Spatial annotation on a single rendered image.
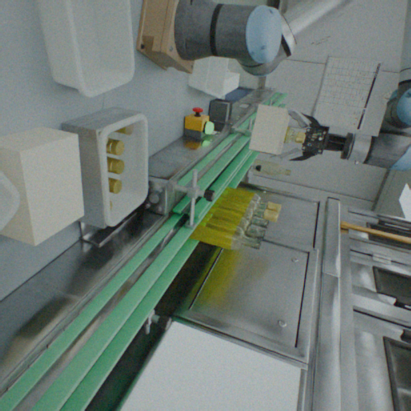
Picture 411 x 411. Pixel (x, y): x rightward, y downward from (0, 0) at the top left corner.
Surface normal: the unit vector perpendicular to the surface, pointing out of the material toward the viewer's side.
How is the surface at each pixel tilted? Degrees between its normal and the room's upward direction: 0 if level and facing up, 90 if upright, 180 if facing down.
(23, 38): 0
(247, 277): 90
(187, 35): 74
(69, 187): 0
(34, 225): 0
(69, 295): 90
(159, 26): 90
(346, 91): 90
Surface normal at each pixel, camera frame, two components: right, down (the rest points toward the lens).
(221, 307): 0.09, -0.87
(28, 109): 0.94, 0.24
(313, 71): -0.34, 0.44
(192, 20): -0.04, 0.29
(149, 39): -0.35, 0.76
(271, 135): -0.29, 0.11
